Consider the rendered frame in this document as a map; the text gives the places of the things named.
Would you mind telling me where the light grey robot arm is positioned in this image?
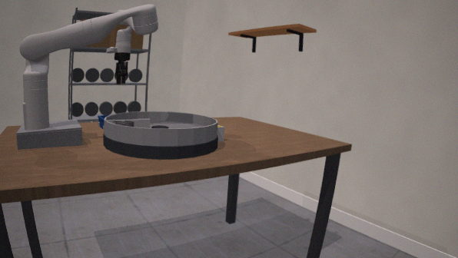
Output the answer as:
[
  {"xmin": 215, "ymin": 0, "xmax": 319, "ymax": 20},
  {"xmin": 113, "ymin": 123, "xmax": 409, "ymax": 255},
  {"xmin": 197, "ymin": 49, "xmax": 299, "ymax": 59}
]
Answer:
[{"xmin": 20, "ymin": 5, "xmax": 158, "ymax": 130}]

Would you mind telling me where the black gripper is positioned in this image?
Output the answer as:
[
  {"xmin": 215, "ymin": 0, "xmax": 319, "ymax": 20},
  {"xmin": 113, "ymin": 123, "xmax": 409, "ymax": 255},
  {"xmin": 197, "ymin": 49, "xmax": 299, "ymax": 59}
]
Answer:
[{"xmin": 114, "ymin": 52, "xmax": 131, "ymax": 84}]

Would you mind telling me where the grey round turntable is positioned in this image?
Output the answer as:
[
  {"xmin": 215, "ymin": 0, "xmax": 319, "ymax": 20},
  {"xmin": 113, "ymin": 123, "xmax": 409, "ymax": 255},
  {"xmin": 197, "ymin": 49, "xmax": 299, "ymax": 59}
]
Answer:
[{"xmin": 103, "ymin": 111, "xmax": 224, "ymax": 160}]

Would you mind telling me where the blue open crate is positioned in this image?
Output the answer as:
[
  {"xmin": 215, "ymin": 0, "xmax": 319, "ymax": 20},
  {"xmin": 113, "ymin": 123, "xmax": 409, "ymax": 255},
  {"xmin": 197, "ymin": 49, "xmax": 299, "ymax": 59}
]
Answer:
[{"xmin": 98, "ymin": 115, "xmax": 109, "ymax": 130}]

